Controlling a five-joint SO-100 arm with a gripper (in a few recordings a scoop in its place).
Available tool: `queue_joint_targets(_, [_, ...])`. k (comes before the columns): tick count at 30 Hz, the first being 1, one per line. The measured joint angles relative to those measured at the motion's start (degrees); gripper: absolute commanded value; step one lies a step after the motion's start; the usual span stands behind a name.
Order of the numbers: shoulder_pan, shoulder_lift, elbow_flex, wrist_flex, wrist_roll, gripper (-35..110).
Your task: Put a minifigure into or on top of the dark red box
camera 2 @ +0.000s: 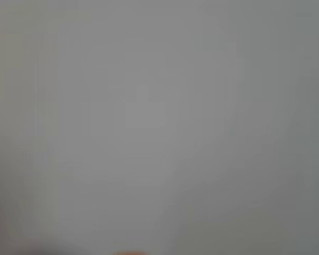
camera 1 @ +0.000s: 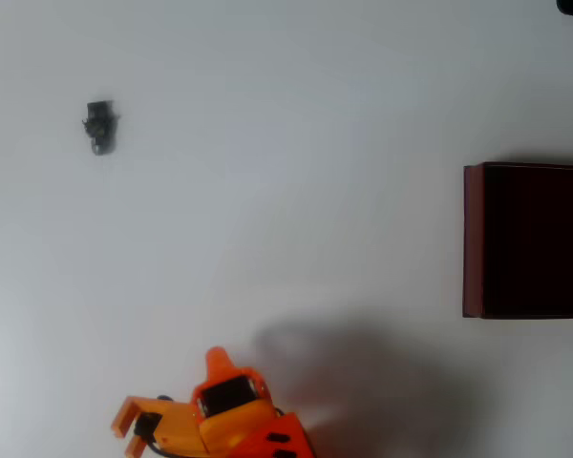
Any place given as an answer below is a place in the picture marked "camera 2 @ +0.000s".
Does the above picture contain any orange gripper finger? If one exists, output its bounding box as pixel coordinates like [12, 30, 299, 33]
[113, 250, 150, 255]

